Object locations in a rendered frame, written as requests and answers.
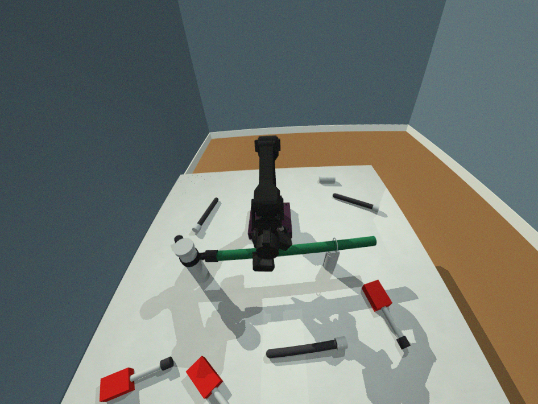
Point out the white capped post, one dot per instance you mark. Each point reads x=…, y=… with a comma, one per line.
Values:
x=184, y=249

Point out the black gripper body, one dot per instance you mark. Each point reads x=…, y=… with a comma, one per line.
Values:
x=261, y=264

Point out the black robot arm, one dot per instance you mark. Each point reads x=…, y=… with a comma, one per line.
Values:
x=268, y=203

